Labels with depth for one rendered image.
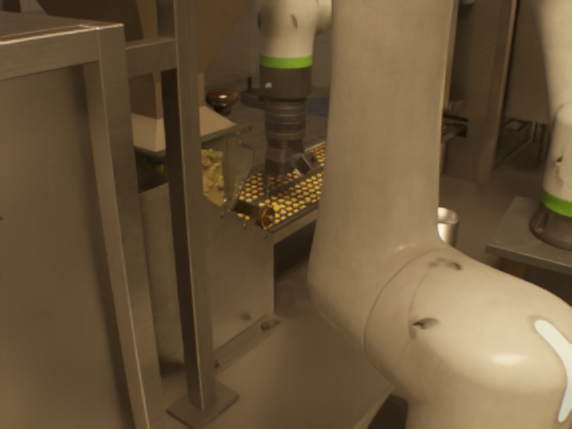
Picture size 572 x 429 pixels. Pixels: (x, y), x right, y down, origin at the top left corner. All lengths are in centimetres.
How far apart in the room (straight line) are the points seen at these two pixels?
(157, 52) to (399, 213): 29
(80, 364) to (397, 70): 45
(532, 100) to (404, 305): 123
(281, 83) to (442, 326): 64
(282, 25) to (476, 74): 77
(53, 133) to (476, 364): 41
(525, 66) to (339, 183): 118
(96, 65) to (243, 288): 51
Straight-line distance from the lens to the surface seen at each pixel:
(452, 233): 122
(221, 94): 85
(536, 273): 117
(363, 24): 45
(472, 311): 44
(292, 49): 98
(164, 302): 82
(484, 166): 166
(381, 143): 47
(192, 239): 70
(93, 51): 54
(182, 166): 66
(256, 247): 94
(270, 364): 94
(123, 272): 63
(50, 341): 64
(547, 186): 112
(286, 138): 102
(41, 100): 55
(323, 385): 90
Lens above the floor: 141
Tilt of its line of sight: 25 degrees down
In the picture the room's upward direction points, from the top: 1 degrees clockwise
